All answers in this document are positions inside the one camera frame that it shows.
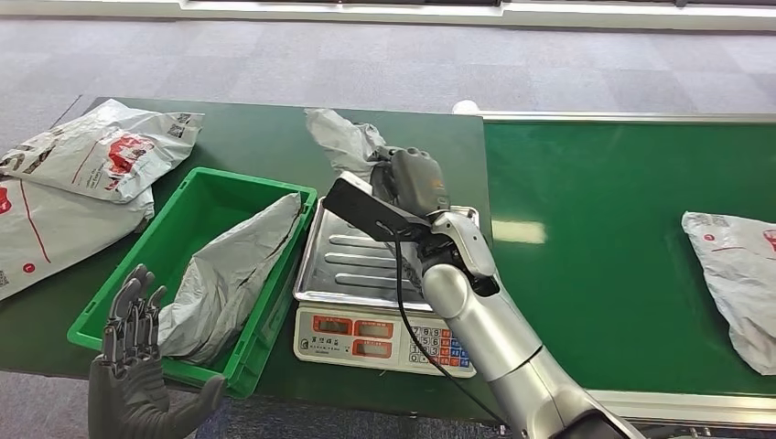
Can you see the green conveyor belt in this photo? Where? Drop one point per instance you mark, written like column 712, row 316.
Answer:
column 576, row 303

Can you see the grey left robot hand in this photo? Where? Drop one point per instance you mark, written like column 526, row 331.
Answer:
column 127, row 394

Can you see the white baseboard ledge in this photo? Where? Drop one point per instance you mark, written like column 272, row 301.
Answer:
column 364, row 13

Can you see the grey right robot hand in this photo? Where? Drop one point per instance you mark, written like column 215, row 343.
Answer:
column 415, row 179

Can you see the flat grey red-print mailer package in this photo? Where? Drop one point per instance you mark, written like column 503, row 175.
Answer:
column 739, row 279

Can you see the large white red-line package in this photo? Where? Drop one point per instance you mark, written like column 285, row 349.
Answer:
column 60, row 230

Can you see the green plastic basket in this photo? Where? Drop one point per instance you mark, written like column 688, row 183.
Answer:
column 182, row 230

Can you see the white conveyor roller cap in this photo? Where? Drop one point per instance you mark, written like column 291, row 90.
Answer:
column 464, row 107

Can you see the aluminium conveyor frame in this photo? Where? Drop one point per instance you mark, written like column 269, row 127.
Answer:
column 697, row 409

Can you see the plain grey mailer package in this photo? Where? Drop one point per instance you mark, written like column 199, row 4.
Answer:
column 230, row 273

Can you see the white electronic scale body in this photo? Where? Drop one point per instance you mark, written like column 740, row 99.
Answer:
column 339, row 354

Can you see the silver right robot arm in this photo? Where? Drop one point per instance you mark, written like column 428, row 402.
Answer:
column 485, row 327

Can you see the grey red-print mailer package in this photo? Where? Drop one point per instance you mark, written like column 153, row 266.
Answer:
column 339, row 136
column 739, row 279

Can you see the white red-print QR-code package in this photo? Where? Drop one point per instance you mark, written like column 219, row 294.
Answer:
column 91, row 151

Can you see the stainless steel scale tray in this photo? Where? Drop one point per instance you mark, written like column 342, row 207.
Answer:
column 351, row 266

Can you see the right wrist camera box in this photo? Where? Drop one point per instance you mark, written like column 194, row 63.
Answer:
column 364, row 209

